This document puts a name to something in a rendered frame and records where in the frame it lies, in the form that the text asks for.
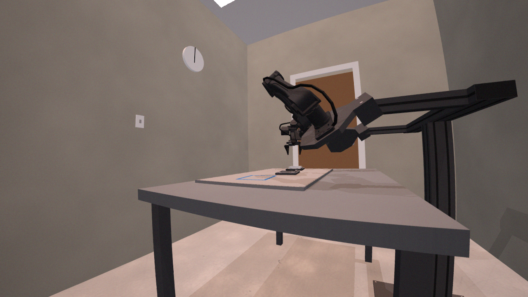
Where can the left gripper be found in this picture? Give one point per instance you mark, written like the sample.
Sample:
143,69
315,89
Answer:
296,135

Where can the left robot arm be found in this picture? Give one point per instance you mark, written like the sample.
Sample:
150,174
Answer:
304,105

